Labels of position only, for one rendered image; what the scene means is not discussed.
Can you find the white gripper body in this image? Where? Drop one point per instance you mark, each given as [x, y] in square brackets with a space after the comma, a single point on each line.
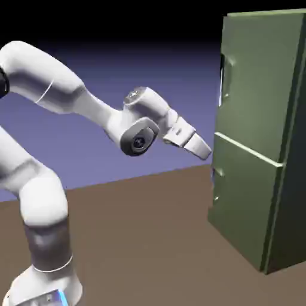
[197, 145]

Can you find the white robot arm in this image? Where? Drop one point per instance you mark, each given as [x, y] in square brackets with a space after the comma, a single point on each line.
[59, 86]

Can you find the small green cabinet door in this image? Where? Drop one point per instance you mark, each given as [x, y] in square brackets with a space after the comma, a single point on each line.
[243, 200]

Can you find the large green cabinet door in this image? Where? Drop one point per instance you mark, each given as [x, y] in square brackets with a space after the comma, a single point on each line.
[258, 90]

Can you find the green cabinet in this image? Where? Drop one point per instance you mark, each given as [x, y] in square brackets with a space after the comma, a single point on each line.
[284, 143]

